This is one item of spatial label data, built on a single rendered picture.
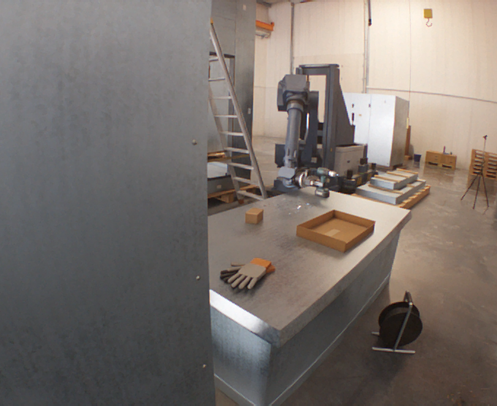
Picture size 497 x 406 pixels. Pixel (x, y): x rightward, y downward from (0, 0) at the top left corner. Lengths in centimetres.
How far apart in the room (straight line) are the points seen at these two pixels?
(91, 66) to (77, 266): 33
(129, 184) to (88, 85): 18
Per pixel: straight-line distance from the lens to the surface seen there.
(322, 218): 185
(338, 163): 471
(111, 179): 52
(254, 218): 175
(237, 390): 147
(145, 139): 53
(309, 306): 109
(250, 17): 471
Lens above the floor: 129
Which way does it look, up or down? 17 degrees down
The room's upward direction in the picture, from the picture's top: 2 degrees clockwise
